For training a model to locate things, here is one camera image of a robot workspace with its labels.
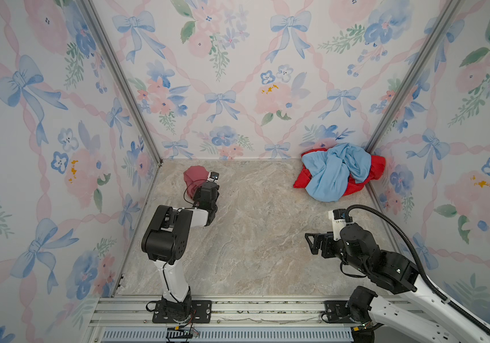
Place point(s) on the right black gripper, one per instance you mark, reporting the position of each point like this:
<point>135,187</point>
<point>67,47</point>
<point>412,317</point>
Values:
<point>327,239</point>

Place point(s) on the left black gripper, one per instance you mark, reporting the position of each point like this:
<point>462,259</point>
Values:
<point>196,195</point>

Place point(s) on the maroon pink cloth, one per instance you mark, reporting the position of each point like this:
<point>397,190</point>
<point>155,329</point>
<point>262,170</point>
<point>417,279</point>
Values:
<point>195,177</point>

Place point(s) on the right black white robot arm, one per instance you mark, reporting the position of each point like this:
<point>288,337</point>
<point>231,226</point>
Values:
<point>447,320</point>

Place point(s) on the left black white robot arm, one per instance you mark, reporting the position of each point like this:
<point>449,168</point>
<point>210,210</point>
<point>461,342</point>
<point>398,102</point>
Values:
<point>165,241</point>

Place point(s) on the light blue cloth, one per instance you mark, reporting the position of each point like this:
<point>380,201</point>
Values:
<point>331,169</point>

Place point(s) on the bright red cloth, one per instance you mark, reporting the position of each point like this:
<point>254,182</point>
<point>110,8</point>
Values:
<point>378,165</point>

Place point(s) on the white ventilation grille strip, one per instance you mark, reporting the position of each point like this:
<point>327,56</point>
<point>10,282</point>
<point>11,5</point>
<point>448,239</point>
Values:
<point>229,334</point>

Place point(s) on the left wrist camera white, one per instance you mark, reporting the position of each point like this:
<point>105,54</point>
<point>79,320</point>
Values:
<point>213,176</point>

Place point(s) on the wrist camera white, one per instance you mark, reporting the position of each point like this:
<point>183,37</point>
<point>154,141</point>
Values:
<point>338,220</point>
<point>213,176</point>

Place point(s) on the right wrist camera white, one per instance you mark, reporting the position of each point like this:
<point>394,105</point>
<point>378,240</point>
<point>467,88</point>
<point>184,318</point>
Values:
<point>338,220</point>

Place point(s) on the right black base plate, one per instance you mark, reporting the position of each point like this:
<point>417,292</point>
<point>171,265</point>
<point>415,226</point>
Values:
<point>336,312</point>

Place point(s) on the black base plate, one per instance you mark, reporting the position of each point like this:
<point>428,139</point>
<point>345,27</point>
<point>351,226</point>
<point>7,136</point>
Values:
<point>195,311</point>
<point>336,312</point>

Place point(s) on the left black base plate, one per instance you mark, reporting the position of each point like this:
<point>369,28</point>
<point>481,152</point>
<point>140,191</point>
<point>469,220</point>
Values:
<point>195,311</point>

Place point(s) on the aluminium rail frame front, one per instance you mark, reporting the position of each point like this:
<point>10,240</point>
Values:
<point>245,311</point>

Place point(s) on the left aluminium corner post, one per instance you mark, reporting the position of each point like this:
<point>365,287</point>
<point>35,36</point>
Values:
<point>99,33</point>

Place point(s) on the aluminium corner post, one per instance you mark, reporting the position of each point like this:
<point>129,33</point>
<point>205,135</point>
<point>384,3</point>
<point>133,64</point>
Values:
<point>99,33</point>
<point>428,48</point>

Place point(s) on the right aluminium corner post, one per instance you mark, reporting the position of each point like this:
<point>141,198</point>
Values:
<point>428,48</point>

